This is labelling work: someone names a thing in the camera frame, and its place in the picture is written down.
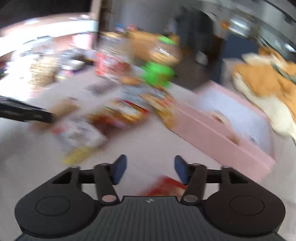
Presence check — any yellow armchair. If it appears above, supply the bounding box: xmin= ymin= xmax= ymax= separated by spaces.
xmin=127 ymin=31 xmax=159 ymax=61

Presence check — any large peanut jar red label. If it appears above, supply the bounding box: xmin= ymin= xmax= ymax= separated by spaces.
xmin=95 ymin=32 xmax=131 ymax=81

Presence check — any orange cream blanket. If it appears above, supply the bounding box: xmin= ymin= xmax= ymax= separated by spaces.
xmin=232 ymin=47 xmax=295 ymax=139

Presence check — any pink cardboard box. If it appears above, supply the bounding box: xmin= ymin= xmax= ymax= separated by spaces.
xmin=171 ymin=81 xmax=276 ymax=182

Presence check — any green gumball candy dispenser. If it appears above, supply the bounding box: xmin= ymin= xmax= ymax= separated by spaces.
xmin=142 ymin=36 xmax=181 ymax=87

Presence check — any red chicken snack pouch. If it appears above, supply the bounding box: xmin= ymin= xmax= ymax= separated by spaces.
xmin=139 ymin=176 xmax=186 ymax=200

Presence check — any yellow snack packet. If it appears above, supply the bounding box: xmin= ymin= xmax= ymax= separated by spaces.
xmin=140 ymin=88 xmax=177 ymax=129

